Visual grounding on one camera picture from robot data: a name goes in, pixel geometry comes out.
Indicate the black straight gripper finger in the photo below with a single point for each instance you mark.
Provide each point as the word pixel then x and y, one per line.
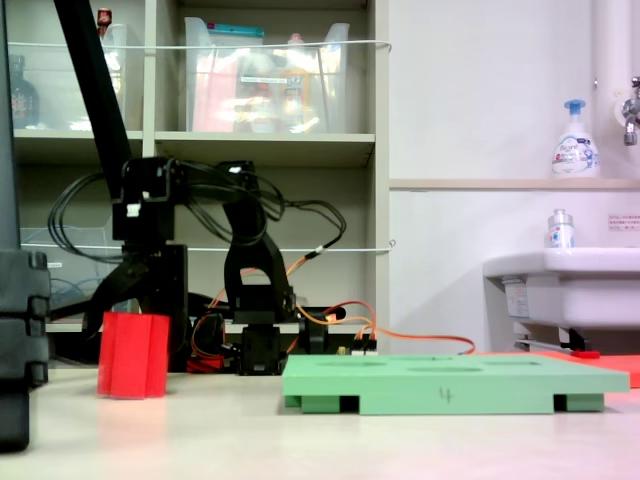
pixel 172 280

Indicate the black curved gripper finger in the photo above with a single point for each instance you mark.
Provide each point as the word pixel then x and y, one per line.
pixel 117 285

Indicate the red cross columnar block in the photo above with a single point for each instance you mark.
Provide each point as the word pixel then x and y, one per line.
pixel 132 357

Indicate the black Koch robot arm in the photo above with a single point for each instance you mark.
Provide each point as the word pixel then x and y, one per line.
pixel 250 260

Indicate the black clamp block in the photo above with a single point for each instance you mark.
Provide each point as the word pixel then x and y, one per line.
pixel 315 337

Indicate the green shape hole board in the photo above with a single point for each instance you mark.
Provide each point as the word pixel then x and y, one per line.
pixel 450 382

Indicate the orange red flat block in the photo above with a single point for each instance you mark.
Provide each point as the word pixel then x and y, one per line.
pixel 620 370

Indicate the notched black stack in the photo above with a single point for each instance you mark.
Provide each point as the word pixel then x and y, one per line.
pixel 22 320

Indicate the black tripod leg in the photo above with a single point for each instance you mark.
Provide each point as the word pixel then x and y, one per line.
pixel 92 80

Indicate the large clear plastic bin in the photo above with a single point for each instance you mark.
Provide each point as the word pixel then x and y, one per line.
pixel 220 90

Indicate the dark vertical pole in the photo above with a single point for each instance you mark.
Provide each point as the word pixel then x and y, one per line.
pixel 7 150

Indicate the clear bin with dark bottle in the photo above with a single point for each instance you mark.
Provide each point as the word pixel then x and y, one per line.
pixel 55 80

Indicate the beige shelf unit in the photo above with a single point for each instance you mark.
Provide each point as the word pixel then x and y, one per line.
pixel 300 147

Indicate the dark glass bottle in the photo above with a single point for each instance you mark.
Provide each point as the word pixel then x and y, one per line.
pixel 22 100

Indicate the yellow bottle with pink cap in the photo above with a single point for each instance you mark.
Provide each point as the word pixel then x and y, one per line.
pixel 296 90

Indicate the circuit board with connectors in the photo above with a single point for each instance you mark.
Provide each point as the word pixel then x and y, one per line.
pixel 365 345

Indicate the brown bottle with red label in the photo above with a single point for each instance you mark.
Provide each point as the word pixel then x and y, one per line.
pixel 104 20

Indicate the teal edged box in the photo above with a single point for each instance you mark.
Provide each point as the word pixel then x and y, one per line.
pixel 235 31

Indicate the small clear sanitizer bottle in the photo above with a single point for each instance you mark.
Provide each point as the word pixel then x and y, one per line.
pixel 560 232

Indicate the white sink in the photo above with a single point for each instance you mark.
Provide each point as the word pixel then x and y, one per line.
pixel 580 290

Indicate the white blue pump soap bottle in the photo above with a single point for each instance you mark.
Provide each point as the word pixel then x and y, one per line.
pixel 575 150

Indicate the white wall label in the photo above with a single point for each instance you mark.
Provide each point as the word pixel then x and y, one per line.
pixel 625 222

